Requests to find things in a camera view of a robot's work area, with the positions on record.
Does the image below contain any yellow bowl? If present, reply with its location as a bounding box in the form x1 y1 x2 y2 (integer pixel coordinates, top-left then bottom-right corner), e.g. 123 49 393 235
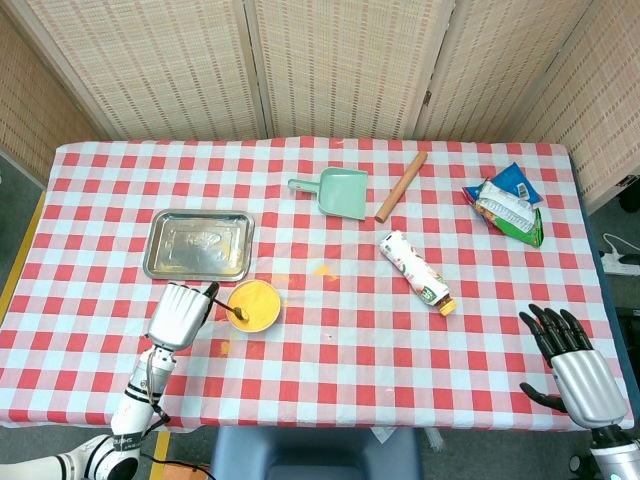
225 279 283 335

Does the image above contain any rectangular steel tray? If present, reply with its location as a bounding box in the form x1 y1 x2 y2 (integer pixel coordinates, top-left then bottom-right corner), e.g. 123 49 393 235
142 208 256 284

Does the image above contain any woven folding screen panel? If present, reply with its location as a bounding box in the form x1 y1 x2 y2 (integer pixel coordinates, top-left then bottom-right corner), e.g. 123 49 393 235
0 9 109 186
413 0 609 144
4 0 269 142
243 0 456 141
512 0 640 216

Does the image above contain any green plastic scoop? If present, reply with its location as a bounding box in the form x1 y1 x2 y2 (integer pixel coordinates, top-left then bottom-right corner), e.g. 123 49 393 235
287 167 369 222

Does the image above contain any red white checkered tablecloth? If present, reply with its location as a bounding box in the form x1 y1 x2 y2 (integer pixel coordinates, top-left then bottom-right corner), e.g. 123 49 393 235
0 135 631 434

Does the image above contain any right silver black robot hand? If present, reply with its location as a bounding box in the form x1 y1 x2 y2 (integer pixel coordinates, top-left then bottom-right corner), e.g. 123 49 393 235
518 303 630 430

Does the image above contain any white bottle with orange cap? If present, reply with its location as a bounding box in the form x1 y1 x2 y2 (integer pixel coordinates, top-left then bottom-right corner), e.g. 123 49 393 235
378 229 457 316

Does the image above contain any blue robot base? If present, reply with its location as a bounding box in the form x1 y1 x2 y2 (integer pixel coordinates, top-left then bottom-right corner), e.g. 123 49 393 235
209 425 424 480

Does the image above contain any white power cable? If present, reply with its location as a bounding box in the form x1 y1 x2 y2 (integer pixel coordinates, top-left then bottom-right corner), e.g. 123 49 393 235
602 232 631 256

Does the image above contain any blue snack bag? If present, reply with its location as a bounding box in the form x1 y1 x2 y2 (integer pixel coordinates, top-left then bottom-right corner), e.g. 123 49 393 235
461 162 545 221

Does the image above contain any black equipment with label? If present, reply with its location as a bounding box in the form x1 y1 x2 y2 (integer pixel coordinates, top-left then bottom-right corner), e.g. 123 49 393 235
618 174 640 211

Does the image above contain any white power strip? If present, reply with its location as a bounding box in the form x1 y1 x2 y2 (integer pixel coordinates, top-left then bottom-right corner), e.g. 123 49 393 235
601 252 640 276

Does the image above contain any wooden rolling pin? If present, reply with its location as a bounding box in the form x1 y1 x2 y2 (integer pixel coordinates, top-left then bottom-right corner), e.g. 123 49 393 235
374 150 429 223

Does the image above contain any green white snack bag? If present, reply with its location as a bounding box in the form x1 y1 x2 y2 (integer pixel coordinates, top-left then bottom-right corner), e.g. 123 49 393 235
474 179 544 249

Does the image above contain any black spoon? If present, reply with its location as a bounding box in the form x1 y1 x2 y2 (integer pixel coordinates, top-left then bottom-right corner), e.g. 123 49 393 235
212 297 251 321

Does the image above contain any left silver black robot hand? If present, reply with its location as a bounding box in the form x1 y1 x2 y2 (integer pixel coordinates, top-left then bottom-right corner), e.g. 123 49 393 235
145 281 221 351

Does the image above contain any orange box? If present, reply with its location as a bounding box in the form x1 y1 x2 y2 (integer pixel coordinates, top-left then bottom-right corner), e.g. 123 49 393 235
163 460 211 480

